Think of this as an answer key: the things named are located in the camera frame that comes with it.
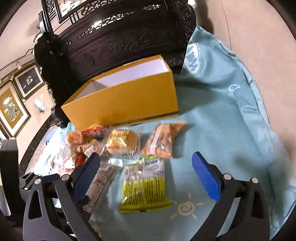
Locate white orange cake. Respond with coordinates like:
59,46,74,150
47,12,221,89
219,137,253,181
52,143,77,171

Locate clear bun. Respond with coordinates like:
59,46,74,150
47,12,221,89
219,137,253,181
104,128,140,155

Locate orange nut snack pack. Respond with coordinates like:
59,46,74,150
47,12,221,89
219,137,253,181
141,120,186,159

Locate long red snack bar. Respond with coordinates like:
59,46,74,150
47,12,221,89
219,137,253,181
75,153,86,168

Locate long brown snack bar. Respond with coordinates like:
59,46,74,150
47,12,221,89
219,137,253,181
82,158,123,214

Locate gold framed picture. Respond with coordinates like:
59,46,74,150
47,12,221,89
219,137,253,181
0,80,31,138

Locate tan wrapped pastry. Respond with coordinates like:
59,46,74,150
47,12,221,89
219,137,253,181
76,138,103,158

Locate orange puffed snack pack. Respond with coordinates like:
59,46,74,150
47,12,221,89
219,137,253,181
67,124,108,146

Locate yellow green snack pack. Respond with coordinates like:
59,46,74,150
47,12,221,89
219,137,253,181
120,156,171,213

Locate black framed picture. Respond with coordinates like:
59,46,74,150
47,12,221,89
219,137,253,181
14,65,45,99

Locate light blue patterned cloth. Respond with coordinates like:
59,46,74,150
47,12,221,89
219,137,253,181
91,27,295,240

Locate yellow cardboard box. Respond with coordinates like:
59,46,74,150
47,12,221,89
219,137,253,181
61,55,179,130

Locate dark carved wooden cabinet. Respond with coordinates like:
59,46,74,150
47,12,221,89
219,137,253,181
33,1,197,128

